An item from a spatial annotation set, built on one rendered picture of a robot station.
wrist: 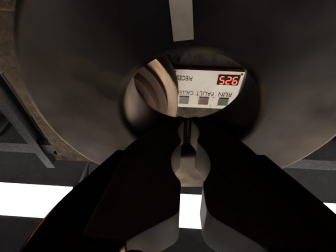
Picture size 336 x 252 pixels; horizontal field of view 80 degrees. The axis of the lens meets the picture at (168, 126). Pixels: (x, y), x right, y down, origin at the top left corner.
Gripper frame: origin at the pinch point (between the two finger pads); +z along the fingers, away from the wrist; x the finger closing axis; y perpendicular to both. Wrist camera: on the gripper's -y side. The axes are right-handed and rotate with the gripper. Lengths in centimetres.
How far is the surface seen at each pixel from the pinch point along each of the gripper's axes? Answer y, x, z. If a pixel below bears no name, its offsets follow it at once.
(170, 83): 14, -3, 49
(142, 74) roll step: 10.8, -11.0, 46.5
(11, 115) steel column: 204, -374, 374
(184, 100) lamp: 27, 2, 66
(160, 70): 9.9, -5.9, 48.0
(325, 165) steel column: 350, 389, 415
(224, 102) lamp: 28, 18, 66
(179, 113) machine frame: 36, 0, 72
